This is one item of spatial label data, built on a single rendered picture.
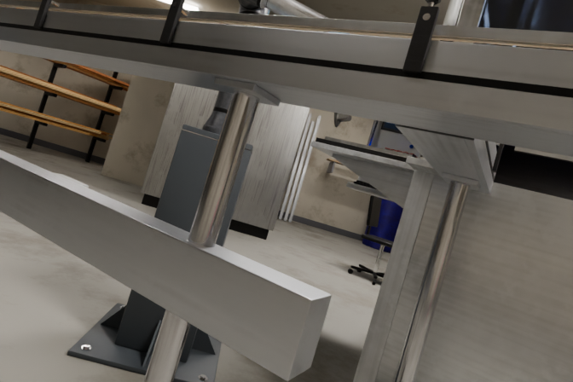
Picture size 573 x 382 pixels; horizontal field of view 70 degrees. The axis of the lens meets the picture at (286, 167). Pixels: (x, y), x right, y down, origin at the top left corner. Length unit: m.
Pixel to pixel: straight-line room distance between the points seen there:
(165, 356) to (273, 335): 0.23
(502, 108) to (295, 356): 0.43
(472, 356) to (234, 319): 0.87
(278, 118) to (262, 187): 0.81
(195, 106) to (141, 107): 2.07
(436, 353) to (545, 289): 0.35
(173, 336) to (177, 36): 0.54
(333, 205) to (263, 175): 4.06
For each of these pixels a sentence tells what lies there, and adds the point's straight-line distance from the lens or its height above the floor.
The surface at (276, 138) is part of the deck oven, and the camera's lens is 4.73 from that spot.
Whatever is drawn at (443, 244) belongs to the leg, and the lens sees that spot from 1.14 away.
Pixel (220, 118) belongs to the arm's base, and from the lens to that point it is 1.49.
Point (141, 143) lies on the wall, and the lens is 6.70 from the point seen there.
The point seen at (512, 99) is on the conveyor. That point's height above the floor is 0.87.
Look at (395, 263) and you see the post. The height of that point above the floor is 0.55.
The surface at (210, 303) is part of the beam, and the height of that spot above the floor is 0.48.
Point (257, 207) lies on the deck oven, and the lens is 4.72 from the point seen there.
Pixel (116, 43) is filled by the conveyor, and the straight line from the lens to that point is 0.96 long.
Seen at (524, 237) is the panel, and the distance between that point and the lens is 1.35.
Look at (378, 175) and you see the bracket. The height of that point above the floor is 0.82.
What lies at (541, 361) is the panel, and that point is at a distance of 1.38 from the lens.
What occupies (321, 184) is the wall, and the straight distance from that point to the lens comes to 8.52.
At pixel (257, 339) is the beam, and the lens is 0.66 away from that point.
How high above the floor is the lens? 0.70
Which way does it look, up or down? 2 degrees up
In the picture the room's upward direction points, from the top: 17 degrees clockwise
